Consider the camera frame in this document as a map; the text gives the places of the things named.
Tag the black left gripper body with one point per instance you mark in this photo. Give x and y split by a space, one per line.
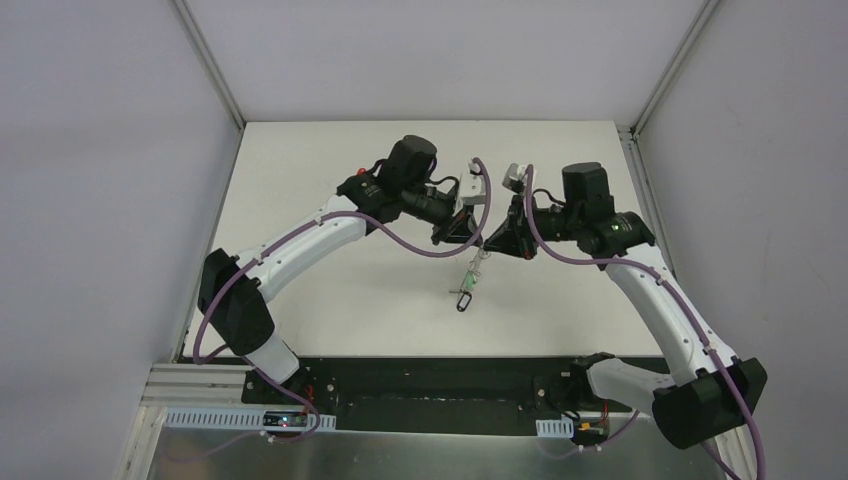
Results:
452 225

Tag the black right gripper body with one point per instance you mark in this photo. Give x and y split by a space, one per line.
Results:
517 230

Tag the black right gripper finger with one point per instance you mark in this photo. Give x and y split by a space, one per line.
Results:
509 246
512 225

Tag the key with green tag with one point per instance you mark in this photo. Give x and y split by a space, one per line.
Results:
469 281

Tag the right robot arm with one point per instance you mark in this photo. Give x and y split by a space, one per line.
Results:
708 389

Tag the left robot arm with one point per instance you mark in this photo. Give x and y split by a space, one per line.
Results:
396 196

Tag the key with black tag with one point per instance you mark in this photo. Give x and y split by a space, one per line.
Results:
463 301

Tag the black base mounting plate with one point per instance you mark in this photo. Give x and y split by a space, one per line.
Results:
474 396

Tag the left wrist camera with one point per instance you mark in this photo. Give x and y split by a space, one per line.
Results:
473 187

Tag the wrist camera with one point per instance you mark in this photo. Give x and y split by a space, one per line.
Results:
473 187
515 178

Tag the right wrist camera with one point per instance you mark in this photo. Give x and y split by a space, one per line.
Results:
515 178

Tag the white slotted cable duct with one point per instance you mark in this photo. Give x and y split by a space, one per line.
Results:
275 421

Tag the aluminium frame rail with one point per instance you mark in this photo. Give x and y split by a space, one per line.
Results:
194 386

